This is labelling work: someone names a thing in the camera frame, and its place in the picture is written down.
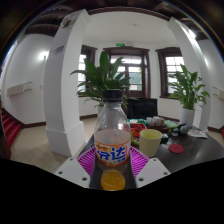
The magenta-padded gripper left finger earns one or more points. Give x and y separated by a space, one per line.
71 171

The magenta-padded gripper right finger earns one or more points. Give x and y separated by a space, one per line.
152 171

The clear orange soda bottle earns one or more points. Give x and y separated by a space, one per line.
112 150

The pale yellow cup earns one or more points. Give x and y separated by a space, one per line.
150 143

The flat round red coaster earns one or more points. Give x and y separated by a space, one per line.
176 148

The red box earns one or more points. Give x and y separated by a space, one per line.
137 128

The grey ball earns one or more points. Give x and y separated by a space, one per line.
176 130
183 128

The brown tray of white cups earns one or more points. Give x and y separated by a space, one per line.
155 121

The white printed leaflet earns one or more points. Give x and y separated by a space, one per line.
197 133

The black chair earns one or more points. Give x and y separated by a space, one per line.
142 108

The leafy plant in white pot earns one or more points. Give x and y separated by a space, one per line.
187 116
100 76

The brown wooden double door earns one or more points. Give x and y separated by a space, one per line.
138 90

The brown framed window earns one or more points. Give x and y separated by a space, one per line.
82 66
173 66

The green exit sign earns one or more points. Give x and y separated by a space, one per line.
120 44

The white wall-mounted unit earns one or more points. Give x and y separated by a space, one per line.
18 89
220 93

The glowing wall lamp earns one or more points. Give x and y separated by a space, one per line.
43 55

